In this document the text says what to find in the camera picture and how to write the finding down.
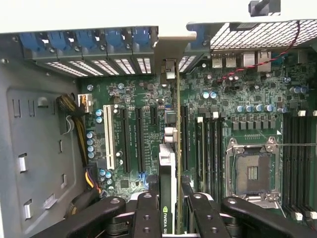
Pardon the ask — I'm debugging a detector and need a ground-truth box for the CPU socket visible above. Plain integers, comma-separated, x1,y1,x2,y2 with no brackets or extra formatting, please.
224,137,281,208

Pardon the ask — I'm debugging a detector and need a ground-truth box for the red black twisted wire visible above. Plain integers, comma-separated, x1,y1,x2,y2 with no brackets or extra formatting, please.
214,20,302,83

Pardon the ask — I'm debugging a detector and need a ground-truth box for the yellow black power wire bundle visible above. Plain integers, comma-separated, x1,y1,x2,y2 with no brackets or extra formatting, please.
55,92,106,216

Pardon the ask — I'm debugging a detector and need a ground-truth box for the open black PC case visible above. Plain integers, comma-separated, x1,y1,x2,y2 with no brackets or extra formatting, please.
0,0,317,238

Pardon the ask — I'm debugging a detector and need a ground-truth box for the blue slot cover clip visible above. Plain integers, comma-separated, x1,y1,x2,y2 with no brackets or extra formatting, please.
106,28,132,50
19,31,48,54
132,27,152,49
48,30,75,53
190,24,206,49
75,29,106,52

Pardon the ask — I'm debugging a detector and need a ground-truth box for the long black expansion slot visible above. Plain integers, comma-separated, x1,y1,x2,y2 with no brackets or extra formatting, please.
180,105,191,172
119,108,132,175
134,107,146,174

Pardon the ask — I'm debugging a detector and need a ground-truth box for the white expansion slot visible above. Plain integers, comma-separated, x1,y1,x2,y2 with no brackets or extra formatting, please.
103,105,115,171

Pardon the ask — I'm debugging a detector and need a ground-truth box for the green Dell motherboard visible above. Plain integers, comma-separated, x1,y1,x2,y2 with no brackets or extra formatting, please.
78,49,317,238

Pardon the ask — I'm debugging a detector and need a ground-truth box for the black RAM slot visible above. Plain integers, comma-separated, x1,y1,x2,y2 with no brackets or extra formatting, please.
205,114,211,198
283,113,291,211
291,113,299,216
211,111,219,199
219,116,226,199
307,111,317,220
298,110,307,219

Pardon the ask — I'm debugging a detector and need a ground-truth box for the short black expansion slot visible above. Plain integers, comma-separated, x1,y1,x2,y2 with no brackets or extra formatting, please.
150,106,159,126

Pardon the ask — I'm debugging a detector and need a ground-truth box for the thin metal locking lever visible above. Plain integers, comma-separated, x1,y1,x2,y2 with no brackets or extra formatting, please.
274,142,317,148

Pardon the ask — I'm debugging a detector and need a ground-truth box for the metal socket cover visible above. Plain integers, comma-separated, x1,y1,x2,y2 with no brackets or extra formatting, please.
241,192,282,209

